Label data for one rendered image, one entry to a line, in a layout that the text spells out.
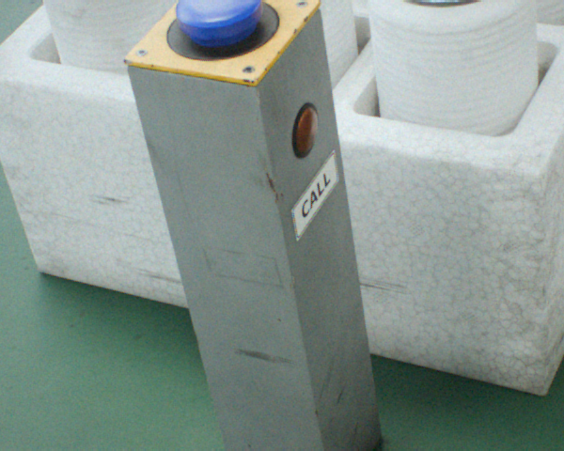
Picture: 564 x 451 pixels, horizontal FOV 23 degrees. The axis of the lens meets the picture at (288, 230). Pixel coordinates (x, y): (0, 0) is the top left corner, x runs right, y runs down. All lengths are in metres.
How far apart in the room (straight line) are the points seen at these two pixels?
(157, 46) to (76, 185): 0.31
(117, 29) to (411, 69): 0.20
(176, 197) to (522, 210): 0.20
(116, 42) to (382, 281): 0.23
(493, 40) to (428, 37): 0.04
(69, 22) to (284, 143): 0.28
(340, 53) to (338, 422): 0.23
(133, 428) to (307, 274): 0.24
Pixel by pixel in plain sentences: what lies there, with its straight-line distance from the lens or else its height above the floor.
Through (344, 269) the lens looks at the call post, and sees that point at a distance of 0.73.
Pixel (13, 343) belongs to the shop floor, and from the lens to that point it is 0.98.
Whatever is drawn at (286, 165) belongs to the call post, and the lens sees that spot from 0.64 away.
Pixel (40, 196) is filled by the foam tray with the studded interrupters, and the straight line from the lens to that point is 0.96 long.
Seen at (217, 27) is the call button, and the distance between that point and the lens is 0.62.
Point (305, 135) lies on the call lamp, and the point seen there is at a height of 0.26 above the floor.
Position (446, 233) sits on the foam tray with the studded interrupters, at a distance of 0.80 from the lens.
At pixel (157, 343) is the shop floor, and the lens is 0.94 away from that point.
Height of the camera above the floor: 0.65
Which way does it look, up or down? 40 degrees down
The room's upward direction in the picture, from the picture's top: 10 degrees counter-clockwise
